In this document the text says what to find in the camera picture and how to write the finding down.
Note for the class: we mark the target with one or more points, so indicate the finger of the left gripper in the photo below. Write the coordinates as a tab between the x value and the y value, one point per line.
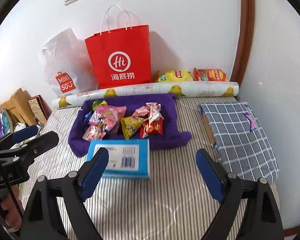
9	140
32	148

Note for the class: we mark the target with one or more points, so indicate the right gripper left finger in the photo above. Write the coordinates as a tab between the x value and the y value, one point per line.
42	218

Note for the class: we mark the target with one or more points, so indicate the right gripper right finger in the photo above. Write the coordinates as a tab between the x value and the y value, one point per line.
261	218

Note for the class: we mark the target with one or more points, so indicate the pink white candy packet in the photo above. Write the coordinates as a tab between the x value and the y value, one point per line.
94	133

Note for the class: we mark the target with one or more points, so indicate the dark blue snack packet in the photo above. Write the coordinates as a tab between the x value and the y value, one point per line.
87	118

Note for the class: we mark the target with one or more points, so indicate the big pink snack bag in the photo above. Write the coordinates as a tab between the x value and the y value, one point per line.
108	117

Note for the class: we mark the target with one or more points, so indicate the green triangle snack packet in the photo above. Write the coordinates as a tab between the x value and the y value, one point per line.
98	103

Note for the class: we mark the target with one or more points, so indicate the yellow snack packet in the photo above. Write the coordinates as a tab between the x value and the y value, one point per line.
130	125

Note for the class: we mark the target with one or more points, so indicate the red snack packet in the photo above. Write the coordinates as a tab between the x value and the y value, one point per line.
155	127

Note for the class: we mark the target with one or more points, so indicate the pink peach snack packet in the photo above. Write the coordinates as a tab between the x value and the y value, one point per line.
154	111

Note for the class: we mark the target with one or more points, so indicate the light pink small snack packet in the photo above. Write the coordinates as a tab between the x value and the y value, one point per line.
141	112

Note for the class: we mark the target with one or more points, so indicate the person's left hand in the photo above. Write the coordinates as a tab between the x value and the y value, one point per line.
12	219

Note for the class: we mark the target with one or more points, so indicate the wooden chair back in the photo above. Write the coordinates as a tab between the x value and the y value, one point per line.
18	108

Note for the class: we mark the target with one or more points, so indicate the brown patterned book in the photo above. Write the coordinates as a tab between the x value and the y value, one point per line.
40	109

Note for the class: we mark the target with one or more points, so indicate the blue tissue box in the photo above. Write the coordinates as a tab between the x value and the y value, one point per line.
128	159

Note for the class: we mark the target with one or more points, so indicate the grey checked folded cloth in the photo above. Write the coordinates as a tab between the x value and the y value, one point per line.
240	142

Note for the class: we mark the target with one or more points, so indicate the white Miniso plastic bag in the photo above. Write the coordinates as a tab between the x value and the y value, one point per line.
67	66

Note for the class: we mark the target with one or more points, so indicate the striped quilted mattress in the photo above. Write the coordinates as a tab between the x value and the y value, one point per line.
174	203

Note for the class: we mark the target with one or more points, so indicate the purple towel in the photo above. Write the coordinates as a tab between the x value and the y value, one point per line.
170	139

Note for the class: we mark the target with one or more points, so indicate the red paper shopping bag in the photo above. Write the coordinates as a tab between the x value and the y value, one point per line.
121	57

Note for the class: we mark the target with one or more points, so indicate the rolled lemon print paper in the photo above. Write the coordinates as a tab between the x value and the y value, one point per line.
180	89

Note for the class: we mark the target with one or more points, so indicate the yellow chips bag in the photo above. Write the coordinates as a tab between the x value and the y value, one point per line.
173	76

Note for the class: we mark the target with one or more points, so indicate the orange chips bag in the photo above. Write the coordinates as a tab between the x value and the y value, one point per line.
209	75

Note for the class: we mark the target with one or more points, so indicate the brown door frame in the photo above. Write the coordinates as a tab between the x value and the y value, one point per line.
246	33

